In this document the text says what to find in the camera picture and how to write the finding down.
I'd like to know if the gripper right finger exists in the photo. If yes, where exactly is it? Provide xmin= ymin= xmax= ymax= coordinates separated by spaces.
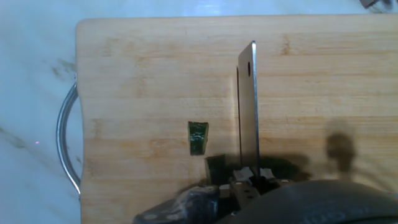
xmin=260 ymin=167 xmax=295 ymax=190

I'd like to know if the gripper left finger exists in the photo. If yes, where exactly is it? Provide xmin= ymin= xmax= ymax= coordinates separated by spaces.
xmin=229 ymin=166 xmax=261 ymax=208

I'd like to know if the steel cleaver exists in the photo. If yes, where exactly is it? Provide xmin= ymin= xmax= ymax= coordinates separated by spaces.
xmin=236 ymin=40 xmax=261 ymax=187

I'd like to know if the dark green cucumber piece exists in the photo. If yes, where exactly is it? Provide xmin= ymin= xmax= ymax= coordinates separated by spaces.
xmin=260 ymin=157 xmax=300 ymax=182

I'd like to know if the cut cucumber slice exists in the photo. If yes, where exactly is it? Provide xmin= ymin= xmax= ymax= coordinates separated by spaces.
xmin=187 ymin=121 xmax=210 ymax=156
xmin=204 ymin=154 xmax=227 ymax=186

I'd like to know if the wooden cutting board, metal handle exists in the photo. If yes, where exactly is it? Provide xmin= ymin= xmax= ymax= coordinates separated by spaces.
xmin=55 ymin=14 xmax=398 ymax=224

